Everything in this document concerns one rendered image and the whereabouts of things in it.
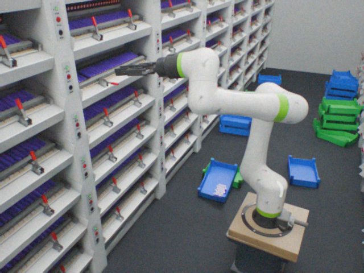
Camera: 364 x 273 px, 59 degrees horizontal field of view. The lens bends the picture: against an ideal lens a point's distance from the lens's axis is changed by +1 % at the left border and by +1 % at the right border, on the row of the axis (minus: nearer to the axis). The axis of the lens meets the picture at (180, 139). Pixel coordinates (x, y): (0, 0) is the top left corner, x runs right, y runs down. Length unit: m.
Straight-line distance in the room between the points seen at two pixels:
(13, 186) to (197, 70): 0.75
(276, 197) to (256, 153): 0.22
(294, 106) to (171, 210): 1.20
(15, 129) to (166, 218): 1.25
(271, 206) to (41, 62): 1.14
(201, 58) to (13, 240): 0.94
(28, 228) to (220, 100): 0.87
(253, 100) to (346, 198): 1.51
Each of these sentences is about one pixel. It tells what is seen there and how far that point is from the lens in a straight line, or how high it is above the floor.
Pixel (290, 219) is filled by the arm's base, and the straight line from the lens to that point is 1.67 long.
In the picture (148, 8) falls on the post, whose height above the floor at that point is 1.25.
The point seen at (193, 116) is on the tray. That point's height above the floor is 0.37.
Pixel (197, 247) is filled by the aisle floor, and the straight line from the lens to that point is 1.97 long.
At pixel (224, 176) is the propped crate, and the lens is 2.40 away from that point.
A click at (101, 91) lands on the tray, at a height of 0.96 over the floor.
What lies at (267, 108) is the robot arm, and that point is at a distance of 1.25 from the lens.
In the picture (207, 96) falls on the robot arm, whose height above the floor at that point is 1.06.
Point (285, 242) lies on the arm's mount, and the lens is 1.61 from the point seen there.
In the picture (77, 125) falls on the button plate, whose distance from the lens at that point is 1.36.
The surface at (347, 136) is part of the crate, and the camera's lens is 3.41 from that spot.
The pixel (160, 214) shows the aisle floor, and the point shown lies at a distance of 2.17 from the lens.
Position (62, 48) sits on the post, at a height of 1.19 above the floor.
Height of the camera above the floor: 1.46
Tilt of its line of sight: 29 degrees down
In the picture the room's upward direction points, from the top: straight up
